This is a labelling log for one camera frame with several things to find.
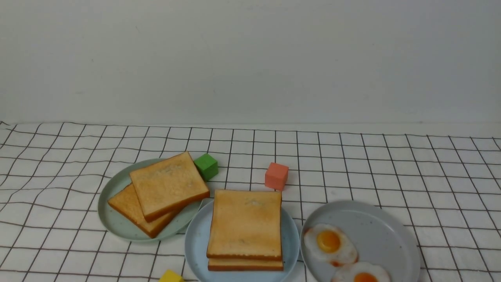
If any toast slice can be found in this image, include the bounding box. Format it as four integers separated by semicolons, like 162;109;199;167
108;183;182;239
206;190;282;261
207;258;284;271
129;151;211;222

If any orange cube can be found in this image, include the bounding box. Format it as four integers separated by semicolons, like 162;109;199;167
264;162;289;191

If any green cube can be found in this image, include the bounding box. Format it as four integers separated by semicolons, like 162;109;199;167
194;153;219;182

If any light blue plate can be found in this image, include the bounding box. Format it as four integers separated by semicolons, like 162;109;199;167
184;200;300;282

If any left fried egg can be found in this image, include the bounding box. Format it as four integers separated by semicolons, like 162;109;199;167
303;223;359;267

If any fried egg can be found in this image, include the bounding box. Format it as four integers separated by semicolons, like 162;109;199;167
331;261;391;282
303;223;359;267

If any pale green plate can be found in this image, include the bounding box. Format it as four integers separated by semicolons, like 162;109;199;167
97;158;202;243

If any yellow cube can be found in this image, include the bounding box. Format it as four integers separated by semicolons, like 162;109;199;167
158;269;185;282

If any grey plate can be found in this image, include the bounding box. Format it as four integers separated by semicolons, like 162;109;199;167
302;200;421;282

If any lower fried egg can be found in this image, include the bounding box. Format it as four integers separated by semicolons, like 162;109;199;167
331;261;391;282

